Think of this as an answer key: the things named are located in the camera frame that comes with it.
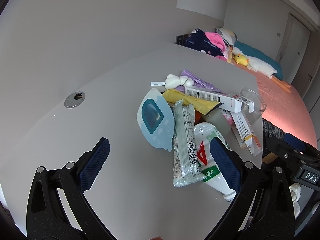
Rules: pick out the yellow wrapper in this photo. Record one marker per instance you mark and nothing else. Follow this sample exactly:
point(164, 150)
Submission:
point(200, 105)

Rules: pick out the pink bed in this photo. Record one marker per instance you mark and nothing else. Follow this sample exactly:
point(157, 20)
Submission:
point(285, 108)

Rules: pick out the grey snack wrapper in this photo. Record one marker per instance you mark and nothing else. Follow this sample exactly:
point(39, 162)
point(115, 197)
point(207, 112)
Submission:
point(186, 169)

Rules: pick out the white green plastic bottle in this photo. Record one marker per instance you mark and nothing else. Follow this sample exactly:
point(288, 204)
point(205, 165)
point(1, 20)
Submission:
point(204, 133)

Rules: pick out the yellow duck plush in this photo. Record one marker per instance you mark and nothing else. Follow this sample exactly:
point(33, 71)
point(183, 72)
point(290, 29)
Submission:
point(241, 60)

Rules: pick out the small white stick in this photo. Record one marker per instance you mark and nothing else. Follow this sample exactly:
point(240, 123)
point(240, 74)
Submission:
point(154, 83)

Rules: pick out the checkered pillow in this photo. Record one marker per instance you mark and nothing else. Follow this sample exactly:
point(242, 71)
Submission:
point(229, 37)

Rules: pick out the long white toothpaste box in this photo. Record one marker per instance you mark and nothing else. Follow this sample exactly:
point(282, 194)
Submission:
point(231, 103)

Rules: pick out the purple plastic bag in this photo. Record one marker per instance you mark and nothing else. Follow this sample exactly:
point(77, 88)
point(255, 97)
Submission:
point(198, 82)

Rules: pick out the clear plastic cup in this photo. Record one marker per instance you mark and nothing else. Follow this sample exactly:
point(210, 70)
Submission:
point(254, 106)

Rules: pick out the white orange medicine box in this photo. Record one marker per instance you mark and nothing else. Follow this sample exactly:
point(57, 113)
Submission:
point(244, 134)

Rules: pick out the white gloved hand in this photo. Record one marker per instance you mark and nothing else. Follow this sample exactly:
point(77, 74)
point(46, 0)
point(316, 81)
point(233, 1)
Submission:
point(295, 190)

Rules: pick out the blue white paper card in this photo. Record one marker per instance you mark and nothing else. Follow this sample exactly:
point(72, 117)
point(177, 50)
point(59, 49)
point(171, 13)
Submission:
point(156, 120)

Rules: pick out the pink garment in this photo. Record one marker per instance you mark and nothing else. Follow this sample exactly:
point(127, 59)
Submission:
point(217, 41)

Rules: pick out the teal pillow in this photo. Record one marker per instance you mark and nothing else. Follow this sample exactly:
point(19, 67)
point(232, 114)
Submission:
point(253, 52)

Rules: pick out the black device by wall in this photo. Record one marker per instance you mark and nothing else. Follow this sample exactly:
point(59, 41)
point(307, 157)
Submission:
point(180, 39)

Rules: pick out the navy patterned blanket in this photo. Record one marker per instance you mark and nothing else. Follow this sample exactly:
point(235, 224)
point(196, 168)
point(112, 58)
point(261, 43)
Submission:
point(198, 41)

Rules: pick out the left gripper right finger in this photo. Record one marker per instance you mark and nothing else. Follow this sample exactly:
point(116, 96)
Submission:
point(262, 207)

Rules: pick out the silver desk grommet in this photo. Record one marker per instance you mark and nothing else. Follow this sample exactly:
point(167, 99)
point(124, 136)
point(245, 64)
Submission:
point(74, 100)

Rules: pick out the white desk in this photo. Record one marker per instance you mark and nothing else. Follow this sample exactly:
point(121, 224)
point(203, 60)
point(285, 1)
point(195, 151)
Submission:
point(133, 193)

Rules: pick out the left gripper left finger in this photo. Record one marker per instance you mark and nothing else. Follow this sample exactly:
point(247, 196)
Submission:
point(57, 207)

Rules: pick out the white goose plush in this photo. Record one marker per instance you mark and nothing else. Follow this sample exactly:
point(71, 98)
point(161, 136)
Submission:
point(264, 68)

